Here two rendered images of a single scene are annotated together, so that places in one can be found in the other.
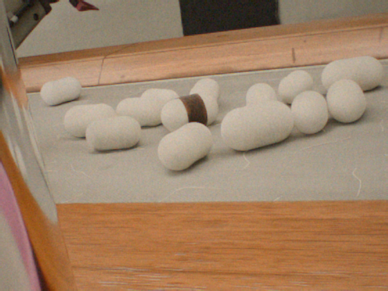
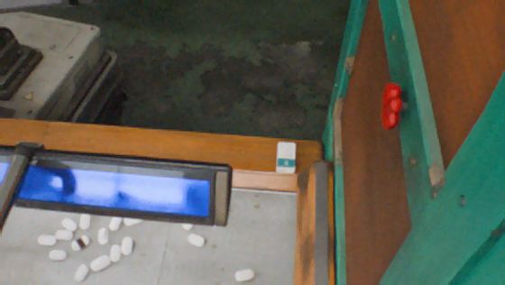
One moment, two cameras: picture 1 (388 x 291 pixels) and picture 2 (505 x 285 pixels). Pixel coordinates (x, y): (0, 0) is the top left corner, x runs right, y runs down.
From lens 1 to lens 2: 0.78 m
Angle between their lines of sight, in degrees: 37
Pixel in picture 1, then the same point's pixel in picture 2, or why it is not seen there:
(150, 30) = not seen: outside the picture
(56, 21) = not seen: outside the picture
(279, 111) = (105, 262)
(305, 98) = (114, 254)
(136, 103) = (61, 235)
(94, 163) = (54, 268)
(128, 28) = not seen: outside the picture
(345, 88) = (125, 249)
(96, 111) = (50, 242)
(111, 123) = (57, 256)
